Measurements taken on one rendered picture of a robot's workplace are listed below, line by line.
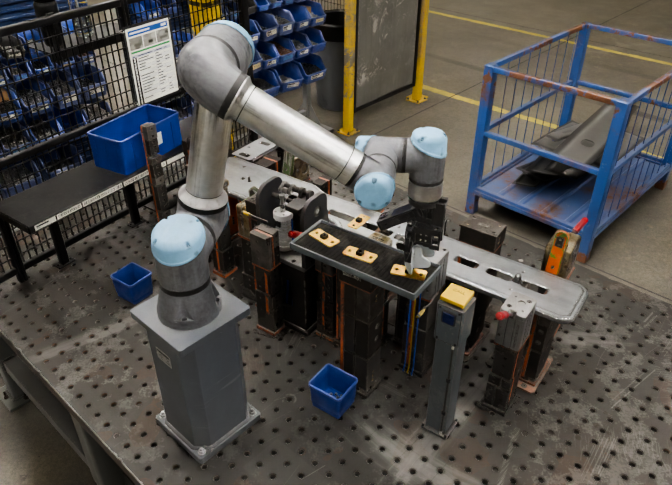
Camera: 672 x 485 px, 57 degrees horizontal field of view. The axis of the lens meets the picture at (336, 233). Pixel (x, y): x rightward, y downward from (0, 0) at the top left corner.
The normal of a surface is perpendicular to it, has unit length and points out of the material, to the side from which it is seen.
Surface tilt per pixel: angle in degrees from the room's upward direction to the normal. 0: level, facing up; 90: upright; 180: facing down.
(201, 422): 91
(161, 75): 90
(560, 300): 0
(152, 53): 90
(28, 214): 0
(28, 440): 0
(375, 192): 90
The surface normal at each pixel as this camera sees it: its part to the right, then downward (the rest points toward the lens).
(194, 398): 0.04, 0.56
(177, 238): -0.02, -0.75
